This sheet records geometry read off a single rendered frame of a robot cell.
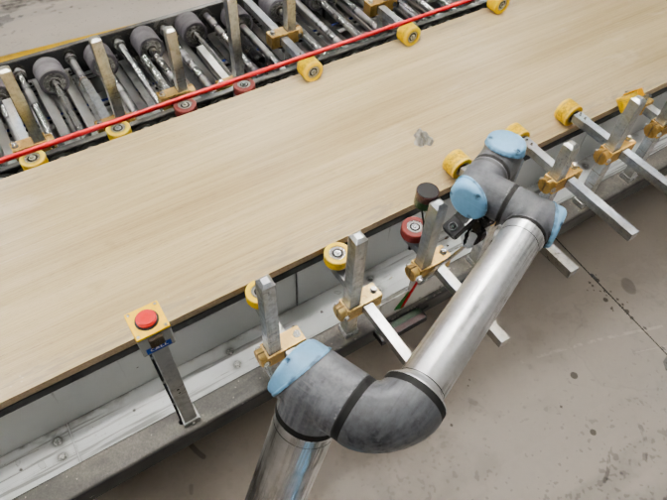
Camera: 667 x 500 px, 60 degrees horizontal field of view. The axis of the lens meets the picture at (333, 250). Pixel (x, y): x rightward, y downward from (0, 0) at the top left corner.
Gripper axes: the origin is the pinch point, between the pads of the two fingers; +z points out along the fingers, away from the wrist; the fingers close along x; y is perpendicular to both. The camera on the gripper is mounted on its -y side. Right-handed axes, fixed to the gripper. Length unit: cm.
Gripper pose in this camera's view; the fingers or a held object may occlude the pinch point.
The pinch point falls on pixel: (465, 245)
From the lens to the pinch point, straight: 159.6
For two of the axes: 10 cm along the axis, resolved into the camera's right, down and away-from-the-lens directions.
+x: -5.3, -6.9, 4.9
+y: 8.4, -4.1, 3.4
